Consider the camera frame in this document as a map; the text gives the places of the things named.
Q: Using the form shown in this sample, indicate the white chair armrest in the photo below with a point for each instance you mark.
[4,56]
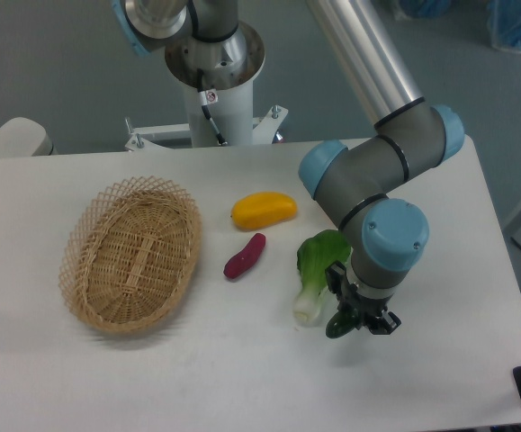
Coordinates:
[21,138]

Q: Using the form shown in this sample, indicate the woven wicker basket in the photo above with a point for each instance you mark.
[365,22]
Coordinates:
[131,255]

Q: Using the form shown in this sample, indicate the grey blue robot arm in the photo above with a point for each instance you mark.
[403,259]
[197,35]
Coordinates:
[351,185]

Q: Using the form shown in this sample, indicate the blue plastic bag right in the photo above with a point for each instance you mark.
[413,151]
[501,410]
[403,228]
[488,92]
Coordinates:
[504,25]

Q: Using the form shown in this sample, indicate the green bok choy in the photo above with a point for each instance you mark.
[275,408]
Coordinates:
[314,256]

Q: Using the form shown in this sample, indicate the purple sweet potato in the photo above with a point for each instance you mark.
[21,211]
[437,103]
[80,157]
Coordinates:
[246,258]

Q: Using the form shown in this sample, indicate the green cucumber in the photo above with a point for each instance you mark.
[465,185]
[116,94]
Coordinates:
[342,323]

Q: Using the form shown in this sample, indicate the blue plastic bag middle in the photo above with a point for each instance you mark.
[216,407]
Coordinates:
[419,9]

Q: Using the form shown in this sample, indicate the yellow mango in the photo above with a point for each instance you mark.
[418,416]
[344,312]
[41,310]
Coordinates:
[264,209]

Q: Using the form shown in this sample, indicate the blue plastic bag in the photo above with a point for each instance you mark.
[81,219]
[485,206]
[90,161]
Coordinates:
[419,9]
[504,25]

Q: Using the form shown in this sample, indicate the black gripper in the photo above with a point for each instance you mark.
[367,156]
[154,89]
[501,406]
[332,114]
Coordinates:
[370,302]

